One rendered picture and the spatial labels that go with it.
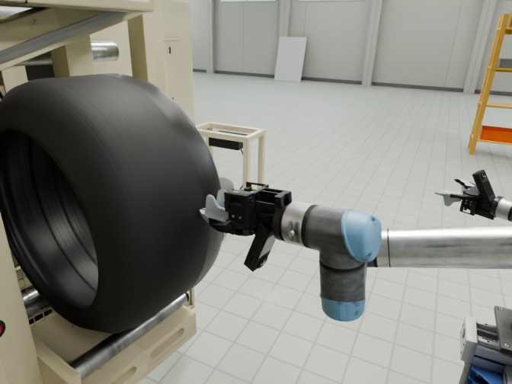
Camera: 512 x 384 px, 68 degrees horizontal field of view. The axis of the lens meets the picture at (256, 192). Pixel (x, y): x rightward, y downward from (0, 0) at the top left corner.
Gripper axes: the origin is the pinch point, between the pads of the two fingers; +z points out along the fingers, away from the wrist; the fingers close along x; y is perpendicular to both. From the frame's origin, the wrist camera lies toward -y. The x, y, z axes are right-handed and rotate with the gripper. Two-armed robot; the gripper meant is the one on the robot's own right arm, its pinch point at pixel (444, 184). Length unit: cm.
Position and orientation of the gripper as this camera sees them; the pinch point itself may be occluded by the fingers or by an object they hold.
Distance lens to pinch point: 165.0
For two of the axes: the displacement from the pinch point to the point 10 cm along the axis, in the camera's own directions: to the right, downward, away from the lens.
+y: 0.8, 8.8, 4.6
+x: 7.8, -3.5, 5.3
